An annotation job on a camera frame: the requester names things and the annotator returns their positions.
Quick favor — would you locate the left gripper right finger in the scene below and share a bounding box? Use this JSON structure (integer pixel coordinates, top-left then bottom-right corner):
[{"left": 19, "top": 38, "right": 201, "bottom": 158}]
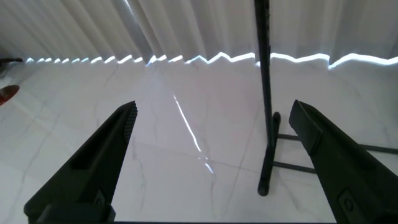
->
[{"left": 288, "top": 99, "right": 398, "bottom": 223}]

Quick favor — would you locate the white curtain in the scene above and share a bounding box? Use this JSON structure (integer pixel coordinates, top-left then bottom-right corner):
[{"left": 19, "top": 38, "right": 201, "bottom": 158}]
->
[{"left": 0, "top": 0, "right": 398, "bottom": 70}]

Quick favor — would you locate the red round stand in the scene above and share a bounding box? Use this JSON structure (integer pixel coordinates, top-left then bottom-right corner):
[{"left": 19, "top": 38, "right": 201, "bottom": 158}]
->
[{"left": 0, "top": 84, "right": 21, "bottom": 106}]

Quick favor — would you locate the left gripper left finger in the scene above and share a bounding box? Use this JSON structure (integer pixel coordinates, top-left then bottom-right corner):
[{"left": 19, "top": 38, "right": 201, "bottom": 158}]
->
[{"left": 24, "top": 100, "right": 138, "bottom": 223}]

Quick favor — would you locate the black clothes rack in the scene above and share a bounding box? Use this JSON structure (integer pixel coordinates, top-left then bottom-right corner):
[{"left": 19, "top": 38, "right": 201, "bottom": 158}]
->
[{"left": 254, "top": 0, "right": 398, "bottom": 197}]

